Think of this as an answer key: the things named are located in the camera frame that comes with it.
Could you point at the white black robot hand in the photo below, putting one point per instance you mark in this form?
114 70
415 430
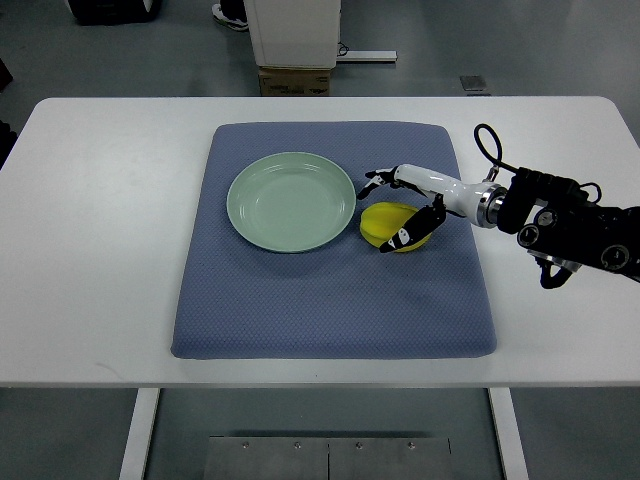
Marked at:
478 203

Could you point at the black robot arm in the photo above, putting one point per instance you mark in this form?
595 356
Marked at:
560 221

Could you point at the grey floor plate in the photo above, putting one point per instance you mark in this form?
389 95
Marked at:
473 83

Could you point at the light green plate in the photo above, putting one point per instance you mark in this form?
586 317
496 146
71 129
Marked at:
291 202

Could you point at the blue textured mat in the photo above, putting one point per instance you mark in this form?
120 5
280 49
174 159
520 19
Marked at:
344 300

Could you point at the cardboard box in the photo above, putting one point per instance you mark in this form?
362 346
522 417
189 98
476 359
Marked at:
280 82

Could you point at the white table leg right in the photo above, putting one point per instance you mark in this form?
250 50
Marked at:
507 434

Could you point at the white table leg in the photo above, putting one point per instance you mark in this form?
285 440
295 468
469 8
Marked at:
507 434
140 433

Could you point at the person leg with sneaker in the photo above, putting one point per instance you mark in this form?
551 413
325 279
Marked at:
231 14

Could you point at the white table leg left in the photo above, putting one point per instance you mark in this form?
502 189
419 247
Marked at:
140 433

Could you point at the black wheeled device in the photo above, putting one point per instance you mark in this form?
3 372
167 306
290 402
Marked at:
113 12

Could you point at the dark object at left edge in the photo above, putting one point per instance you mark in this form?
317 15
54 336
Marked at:
8 137

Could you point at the white floor rail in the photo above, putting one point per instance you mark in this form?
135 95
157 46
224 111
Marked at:
367 56

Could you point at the metal base plate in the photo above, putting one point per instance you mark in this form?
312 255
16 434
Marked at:
328 458

